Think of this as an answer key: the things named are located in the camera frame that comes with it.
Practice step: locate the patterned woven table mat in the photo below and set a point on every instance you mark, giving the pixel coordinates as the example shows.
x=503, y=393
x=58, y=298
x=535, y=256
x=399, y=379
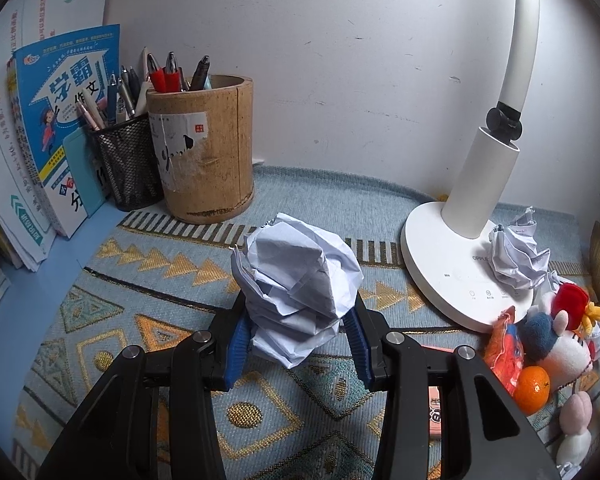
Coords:
x=155, y=285

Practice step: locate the white plush toy red bow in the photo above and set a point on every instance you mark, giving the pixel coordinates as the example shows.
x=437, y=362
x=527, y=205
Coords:
x=560, y=350

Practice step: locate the pink card box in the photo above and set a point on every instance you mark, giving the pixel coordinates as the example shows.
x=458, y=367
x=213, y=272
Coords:
x=435, y=412

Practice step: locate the mandarin orange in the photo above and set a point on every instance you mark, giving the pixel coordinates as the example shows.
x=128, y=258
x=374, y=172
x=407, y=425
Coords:
x=532, y=387

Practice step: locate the white desk lamp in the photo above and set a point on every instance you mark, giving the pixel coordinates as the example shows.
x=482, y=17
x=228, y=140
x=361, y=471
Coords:
x=485, y=185

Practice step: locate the pile of papers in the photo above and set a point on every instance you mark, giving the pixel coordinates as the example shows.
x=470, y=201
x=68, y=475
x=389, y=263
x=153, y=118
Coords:
x=515, y=255

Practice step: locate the single white paper ball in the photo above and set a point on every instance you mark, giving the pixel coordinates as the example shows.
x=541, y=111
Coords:
x=295, y=280

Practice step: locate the teal notebook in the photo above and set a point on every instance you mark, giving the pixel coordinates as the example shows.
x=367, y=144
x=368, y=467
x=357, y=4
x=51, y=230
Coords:
x=80, y=175

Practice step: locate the bamboo pen holder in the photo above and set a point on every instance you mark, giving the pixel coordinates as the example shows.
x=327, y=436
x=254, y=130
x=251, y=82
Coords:
x=210, y=160

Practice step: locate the black mesh pen holder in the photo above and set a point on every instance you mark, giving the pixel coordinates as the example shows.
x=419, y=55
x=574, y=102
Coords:
x=130, y=165

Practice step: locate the stack of study books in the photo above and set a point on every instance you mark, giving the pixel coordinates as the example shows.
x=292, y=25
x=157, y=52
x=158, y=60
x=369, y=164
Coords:
x=10, y=160

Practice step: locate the red snack packet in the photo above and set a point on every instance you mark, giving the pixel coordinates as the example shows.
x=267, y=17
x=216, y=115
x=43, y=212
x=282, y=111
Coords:
x=502, y=347

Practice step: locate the bunch of pens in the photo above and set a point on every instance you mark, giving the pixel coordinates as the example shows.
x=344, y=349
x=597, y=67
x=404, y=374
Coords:
x=167, y=72

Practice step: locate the green white pink dango plush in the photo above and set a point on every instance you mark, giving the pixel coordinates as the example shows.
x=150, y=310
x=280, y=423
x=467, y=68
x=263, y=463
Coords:
x=575, y=410

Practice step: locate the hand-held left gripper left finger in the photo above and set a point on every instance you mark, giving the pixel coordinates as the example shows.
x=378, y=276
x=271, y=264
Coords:
x=237, y=345

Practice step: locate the blue cover workbook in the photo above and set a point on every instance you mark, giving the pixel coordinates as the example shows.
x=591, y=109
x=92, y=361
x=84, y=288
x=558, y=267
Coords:
x=60, y=110

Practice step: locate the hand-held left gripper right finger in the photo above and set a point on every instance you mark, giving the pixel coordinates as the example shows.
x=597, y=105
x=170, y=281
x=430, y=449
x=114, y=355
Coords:
x=358, y=347

